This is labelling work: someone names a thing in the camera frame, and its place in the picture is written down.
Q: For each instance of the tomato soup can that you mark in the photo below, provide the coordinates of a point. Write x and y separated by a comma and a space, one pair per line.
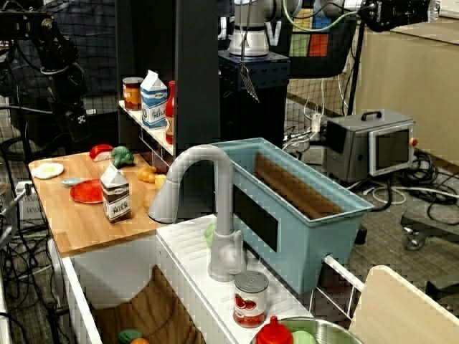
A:
251, 301

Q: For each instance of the red plate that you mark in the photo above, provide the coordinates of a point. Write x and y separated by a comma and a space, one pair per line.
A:
86, 191

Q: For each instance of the black camera device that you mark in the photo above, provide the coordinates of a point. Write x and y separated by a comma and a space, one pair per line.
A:
391, 12

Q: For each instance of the light green toy ball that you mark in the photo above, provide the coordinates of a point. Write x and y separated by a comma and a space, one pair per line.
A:
303, 337

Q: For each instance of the green toy behind faucet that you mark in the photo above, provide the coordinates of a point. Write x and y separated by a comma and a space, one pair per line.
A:
209, 234

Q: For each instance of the brown cardboard insert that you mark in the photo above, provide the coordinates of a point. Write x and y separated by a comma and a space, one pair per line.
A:
297, 190

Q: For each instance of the toy fried egg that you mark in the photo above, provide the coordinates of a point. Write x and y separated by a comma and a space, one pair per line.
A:
46, 170

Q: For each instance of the red bottle cap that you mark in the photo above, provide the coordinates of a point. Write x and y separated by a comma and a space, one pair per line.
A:
274, 333

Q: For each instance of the tall red sauce bottle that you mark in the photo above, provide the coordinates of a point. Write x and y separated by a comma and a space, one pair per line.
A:
170, 114

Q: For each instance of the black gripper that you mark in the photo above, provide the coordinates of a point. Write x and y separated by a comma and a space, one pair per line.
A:
76, 116

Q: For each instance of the brown chocolate milk carton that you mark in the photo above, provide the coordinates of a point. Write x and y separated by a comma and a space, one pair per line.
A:
116, 200

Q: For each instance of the blue and black pedestal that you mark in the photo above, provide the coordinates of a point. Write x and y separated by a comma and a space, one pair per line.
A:
265, 75

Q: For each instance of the grey control box with screen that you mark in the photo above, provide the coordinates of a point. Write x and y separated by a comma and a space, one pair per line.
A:
351, 147

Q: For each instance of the tan toy potato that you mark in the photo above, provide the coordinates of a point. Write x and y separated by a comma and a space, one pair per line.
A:
147, 202

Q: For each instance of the white electrical box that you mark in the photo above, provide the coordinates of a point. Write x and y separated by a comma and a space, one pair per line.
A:
30, 204

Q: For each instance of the black wheeled cart base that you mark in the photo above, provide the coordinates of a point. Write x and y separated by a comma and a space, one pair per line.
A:
430, 229

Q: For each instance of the dark green toy vegetable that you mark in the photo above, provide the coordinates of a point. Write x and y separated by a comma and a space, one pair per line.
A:
129, 335

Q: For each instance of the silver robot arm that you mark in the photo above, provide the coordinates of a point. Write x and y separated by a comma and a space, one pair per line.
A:
251, 36

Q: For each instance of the hanging metal spatula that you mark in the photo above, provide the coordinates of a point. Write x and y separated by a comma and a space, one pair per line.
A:
249, 80

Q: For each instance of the wooden countertop board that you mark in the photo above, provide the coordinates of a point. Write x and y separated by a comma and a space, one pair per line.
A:
79, 222

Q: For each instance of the orange toy fruit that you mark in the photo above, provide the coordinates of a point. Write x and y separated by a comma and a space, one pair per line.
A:
140, 341

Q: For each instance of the white wall shelf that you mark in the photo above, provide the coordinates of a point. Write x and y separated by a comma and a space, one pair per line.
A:
152, 134

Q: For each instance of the white toy kitchen sink unit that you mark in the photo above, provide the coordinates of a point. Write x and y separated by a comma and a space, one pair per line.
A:
186, 258

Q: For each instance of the blue milk carton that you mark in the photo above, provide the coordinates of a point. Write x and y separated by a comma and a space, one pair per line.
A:
154, 104

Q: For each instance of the green toy broccoli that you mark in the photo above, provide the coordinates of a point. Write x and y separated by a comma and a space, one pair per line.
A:
121, 156

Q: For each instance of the light wooden board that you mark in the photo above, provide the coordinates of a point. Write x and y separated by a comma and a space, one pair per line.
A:
401, 311

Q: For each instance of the coloured squares banner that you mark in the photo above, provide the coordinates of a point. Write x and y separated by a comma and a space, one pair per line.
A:
319, 44

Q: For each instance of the orange preserve jar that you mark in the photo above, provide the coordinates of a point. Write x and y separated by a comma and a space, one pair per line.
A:
132, 94

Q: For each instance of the black tall cabinet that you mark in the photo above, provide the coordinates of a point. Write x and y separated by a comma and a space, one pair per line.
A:
197, 71

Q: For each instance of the small light blue spoon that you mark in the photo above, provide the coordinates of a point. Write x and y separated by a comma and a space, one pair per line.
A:
71, 182

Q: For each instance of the metal bowl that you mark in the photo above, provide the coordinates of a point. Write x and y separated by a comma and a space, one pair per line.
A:
330, 331

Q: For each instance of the red and white toy slice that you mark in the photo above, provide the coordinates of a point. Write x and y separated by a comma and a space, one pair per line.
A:
100, 152

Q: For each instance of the grey toy faucet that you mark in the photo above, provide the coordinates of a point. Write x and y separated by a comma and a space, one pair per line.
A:
222, 200

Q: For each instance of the white power strip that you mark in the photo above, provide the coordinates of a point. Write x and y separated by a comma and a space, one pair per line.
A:
315, 122

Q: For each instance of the light blue plastic bin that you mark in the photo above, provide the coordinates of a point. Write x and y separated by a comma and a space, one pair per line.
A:
305, 243

